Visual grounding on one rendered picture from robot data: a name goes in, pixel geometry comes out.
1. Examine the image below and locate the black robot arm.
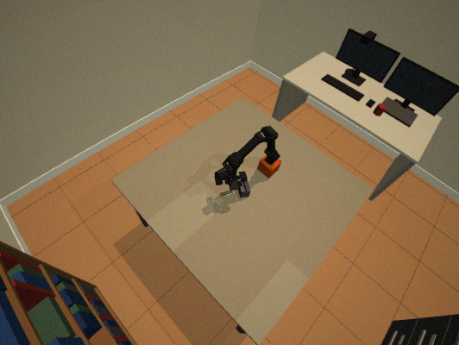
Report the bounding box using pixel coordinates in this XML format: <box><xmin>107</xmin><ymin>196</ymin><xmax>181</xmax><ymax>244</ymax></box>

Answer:
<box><xmin>215</xmin><ymin>125</ymin><xmax>280</xmax><ymax>191</ymax></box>

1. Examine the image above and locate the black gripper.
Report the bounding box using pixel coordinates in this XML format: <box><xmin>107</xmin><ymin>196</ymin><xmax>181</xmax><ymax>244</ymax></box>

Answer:
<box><xmin>215</xmin><ymin>172</ymin><xmax>247</xmax><ymax>185</ymax></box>

